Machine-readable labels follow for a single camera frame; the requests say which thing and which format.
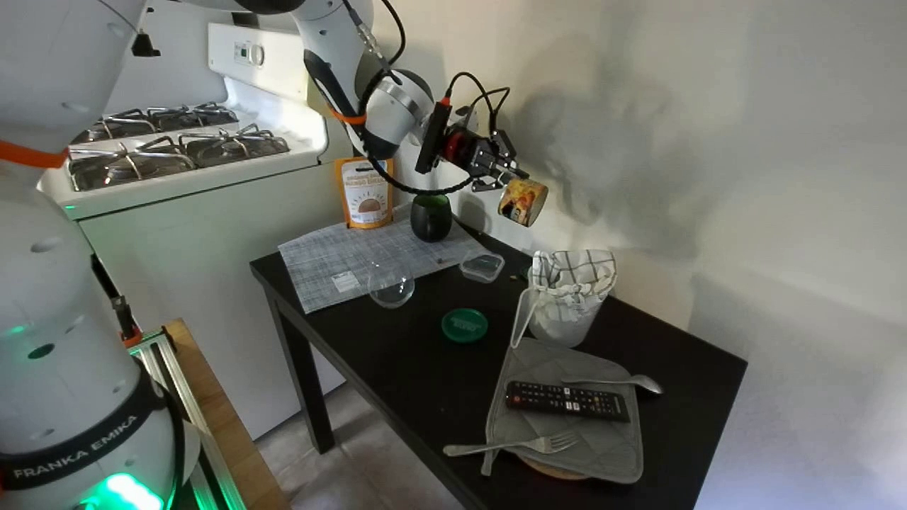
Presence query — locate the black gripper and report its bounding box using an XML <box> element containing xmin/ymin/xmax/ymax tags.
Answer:
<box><xmin>442</xmin><ymin>121</ymin><xmax>534</xmax><ymax>195</ymax></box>

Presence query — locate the yellow can of nuts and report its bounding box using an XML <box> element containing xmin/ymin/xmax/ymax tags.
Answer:
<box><xmin>496</xmin><ymin>175</ymin><xmax>552</xmax><ymax>229</ymax></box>

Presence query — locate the clear square lunch container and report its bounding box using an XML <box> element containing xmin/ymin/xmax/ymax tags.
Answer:
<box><xmin>460</xmin><ymin>252</ymin><xmax>508</xmax><ymax>287</ymax></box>

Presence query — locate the dark green mug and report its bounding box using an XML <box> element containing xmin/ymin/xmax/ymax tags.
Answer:
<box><xmin>408</xmin><ymin>192</ymin><xmax>454</xmax><ymax>245</ymax></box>

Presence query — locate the clear jar with crumpled bag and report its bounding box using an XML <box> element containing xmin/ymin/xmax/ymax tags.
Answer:
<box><xmin>508</xmin><ymin>246</ymin><xmax>622</xmax><ymax>351</ymax></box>

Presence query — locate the orange snack pouch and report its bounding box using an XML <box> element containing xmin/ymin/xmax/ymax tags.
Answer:
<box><xmin>333</xmin><ymin>155</ymin><xmax>396</xmax><ymax>236</ymax></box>

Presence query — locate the green round lid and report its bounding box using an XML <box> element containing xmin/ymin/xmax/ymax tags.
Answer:
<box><xmin>439</xmin><ymin>305</ymin><xmax>493</xmax><ymax>347</ymax></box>

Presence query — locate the grey woven placemat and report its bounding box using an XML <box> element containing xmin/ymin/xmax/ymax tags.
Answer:
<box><xmin>277</xmin><ymin>219</ymin><xmax>490</xmax><ymax>317</ymax></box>

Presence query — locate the black table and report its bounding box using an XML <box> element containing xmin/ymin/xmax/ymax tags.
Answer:
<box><xmin>250</xmin><ymin>220</ymin><xmax>749</xmax><ymax>510</ymax></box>

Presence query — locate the black remote control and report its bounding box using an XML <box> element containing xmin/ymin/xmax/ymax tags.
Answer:
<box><xmin>504</xmin><ymin>378</ymin><xmax>632</xmax><ymax>424</ymax></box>

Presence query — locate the silver fork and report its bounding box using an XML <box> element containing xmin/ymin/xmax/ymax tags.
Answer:
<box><xmin>439</xmin><ymin>432</ymin><xmax>581</xmax><ymax>461</ymax></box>

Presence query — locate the grey quilted pot holder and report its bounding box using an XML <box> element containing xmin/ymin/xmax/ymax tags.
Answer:
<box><xmin>479</xmin><ymin>338</ymin><xmax>646</xmax><ymax>488</ymax></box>

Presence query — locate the round wooden trivet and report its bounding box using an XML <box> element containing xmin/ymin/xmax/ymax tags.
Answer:
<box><xmin>515</xmin><ymin>456</ymin><xmax>589</xmax><ymax>485</ymax></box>

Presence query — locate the white kitchen stove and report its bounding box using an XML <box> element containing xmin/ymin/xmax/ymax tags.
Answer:
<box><xmin>38</xmin><ymin>18</ymin><xmax>355</xmax><ymax>440</ymax></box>

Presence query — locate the black stove burner grate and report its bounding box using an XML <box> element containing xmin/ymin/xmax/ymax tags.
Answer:
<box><xmin>69</xmin><ymin>100</ymin><xmax>239</xmax><ymax>147</ymax></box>
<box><xmin>65</xmin><ymin>126</ymin><xmax>291</xmax><ymax>192</ymax></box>

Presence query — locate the wooden robot stand cart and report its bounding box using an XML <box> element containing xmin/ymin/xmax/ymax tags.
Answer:
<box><xmin>124</xmin><ymin>317</ymin><xmax>291</xmax><ymax>510</ymax></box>

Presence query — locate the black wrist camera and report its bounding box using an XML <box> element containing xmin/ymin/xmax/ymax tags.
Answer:
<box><xmin>413</xmin><ymin>93</ymin><xmax>457</xmax><ymax>179</ymax></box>

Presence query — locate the orange strap on forearm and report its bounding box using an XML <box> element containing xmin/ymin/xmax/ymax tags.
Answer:
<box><xmin>333</xmin><ymin>104</ymin><xmax>368</xmax><ymax>134</ymax></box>

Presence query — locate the orange strap on base link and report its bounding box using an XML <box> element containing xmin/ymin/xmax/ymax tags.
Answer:
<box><xmin>0</xmin><ymin>138</ymin><xmax>70</xmax><ymax>174</ymax></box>

